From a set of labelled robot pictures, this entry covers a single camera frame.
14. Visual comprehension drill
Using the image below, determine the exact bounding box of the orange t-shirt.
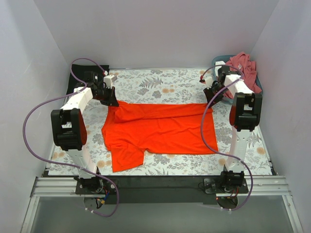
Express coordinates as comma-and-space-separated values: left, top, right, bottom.
102, 101, 218, 172

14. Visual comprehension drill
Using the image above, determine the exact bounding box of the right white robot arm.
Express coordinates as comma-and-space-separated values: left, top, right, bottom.
200, 62, 262, 194

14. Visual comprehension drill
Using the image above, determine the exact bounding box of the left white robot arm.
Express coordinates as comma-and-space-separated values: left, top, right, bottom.
51, 71, 119, 194

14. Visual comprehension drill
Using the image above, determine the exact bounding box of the teal laundry basket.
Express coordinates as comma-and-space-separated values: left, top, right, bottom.
212, 55, 263, 93

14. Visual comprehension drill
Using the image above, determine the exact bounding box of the white t-shirt in basket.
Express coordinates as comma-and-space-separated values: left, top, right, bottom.
215, 61, 225, 65

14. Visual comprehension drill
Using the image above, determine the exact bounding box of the folded black t-shirt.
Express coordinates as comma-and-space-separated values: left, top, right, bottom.
66, 64, 104, 94

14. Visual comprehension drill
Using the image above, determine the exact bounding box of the pink t-shirt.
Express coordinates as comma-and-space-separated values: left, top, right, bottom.
225, 52, 262, 93

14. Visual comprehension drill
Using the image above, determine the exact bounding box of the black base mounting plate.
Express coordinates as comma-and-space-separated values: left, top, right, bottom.
75, 175, 249, 204

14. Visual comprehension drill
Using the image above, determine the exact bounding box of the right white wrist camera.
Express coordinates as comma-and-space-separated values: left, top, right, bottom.
199, 75, 214, 89

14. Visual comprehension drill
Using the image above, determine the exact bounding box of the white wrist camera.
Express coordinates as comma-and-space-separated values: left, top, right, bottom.
199, 75, 214, 89
103, 71, 118, 89

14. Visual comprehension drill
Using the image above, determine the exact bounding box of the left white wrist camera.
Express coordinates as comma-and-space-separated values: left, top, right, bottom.
103, 71, 118, 89

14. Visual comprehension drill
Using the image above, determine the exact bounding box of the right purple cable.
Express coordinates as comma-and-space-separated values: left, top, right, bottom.
199, 65, 254, 211

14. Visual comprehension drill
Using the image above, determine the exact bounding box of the purple cable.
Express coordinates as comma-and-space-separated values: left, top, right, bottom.
199, 65, 254, 211
23, 57, 120, 218

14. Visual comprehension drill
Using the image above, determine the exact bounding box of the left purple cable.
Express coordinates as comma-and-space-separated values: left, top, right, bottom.
23, 57, 120, 218

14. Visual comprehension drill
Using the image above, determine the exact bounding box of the aluminium rail frame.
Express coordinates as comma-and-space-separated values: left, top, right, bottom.
22, 176, 303, 233

